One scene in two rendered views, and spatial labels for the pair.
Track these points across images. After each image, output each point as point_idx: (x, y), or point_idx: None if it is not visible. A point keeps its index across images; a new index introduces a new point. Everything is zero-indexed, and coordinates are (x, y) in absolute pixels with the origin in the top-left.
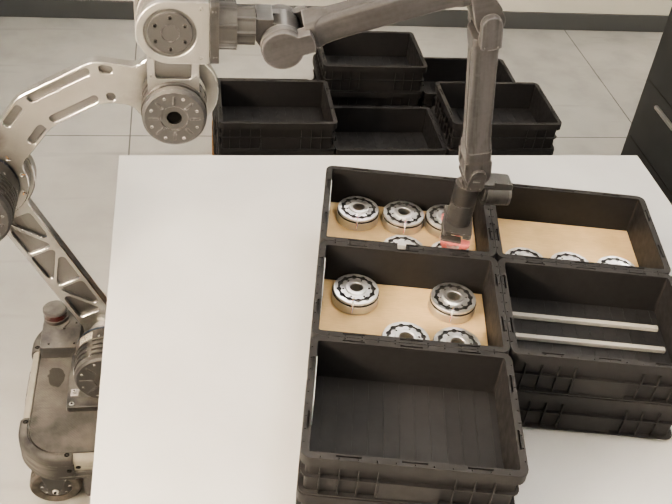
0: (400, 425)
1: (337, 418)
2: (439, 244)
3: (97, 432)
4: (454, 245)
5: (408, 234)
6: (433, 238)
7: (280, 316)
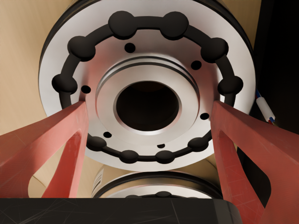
0: None
1: None
2: (89, 141)
3: None
4: (67, 85)
5: (41, 187)
6: (12, 124)
7: None
